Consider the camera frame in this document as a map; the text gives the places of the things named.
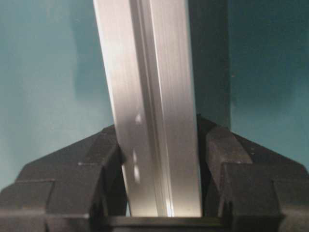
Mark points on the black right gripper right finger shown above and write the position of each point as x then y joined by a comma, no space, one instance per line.
250,187

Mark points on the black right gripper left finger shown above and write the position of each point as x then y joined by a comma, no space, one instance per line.
69,190

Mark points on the silver aluminium extrusion rail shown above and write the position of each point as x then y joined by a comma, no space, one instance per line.
146,49

